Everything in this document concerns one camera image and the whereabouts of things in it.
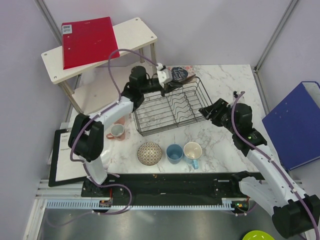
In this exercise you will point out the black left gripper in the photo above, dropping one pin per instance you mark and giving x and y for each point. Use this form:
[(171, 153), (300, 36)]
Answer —
[(169, 87)]

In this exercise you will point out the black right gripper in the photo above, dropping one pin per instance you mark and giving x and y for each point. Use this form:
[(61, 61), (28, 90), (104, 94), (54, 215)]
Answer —
[(220, 105)]

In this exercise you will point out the tall pink plastic cup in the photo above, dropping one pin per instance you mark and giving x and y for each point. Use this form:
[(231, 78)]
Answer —
[(121, 121)]

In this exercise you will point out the dark brown plate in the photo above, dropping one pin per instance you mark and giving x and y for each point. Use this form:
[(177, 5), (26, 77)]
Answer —
[(180, 83)]

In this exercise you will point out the light blue ceramic mug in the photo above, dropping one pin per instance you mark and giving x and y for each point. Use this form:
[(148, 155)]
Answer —
[(192, 152)]

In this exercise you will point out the pink patterned ceramic mug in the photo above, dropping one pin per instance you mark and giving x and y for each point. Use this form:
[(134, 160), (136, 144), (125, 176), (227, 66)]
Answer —
[(117, 132)]

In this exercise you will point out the small blue cup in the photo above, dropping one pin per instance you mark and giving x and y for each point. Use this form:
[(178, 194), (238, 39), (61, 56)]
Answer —
[(174, 153)]

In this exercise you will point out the brown patterned ceramic bowl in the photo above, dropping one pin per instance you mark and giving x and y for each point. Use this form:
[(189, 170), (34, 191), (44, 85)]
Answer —
[(149, 153)]

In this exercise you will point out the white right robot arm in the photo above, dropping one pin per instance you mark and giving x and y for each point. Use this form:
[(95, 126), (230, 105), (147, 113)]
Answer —
[(292, 210)]

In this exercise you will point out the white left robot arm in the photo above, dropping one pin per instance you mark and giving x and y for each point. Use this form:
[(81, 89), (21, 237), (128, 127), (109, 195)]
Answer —
[(86, 139)]

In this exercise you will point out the paperback book with dark cover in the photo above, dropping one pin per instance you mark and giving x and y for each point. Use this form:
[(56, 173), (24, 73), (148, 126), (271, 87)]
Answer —
[(181, 72)]

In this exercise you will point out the white two-tier shelf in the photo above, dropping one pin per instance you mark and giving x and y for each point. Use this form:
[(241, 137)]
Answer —
[(89, 87)]

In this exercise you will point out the red folder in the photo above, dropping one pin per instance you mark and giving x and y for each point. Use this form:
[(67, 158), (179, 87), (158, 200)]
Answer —
[(88, 41)]

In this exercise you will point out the black clipboard with paper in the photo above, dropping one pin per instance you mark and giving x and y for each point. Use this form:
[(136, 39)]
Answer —
[(63, 171)]

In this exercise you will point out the green plastic bowl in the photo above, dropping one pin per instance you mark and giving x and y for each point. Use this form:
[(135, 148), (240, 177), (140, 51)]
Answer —
[(257, 235)]

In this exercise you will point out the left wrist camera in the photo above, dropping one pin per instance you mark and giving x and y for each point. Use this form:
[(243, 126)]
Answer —
[(164, 75)]

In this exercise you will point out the black wire dish rack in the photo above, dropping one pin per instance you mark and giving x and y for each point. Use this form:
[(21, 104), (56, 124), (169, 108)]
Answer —
[(176, 109)]

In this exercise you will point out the blue ring binder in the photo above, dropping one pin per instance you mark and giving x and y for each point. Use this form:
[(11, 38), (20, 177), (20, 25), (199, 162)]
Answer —
[(293, 126)]

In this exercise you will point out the white slotted cable duct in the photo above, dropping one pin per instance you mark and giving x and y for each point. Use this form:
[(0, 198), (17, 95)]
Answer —
[(224, 204)]

